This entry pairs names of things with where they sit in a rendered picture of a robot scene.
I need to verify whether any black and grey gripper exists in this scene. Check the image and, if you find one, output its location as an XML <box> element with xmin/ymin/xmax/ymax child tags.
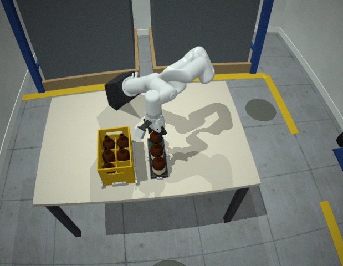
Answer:
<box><xmin>143</xmin><ymin>113</ymin><xmax>167</xmax><ymax>140</ymax></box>

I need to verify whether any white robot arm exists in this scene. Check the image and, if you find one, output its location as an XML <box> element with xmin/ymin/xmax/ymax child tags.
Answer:
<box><xmin>122</xmin><ymin>47</ymin><xmax>215</xmax><ymax>139</ymax></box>

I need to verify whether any yellow crate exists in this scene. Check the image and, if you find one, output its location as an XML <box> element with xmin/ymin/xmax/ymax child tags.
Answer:
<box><xmin>97</xmin><ymin>130</ymin><xmax>135</xmax><ymax>186</ymax></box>

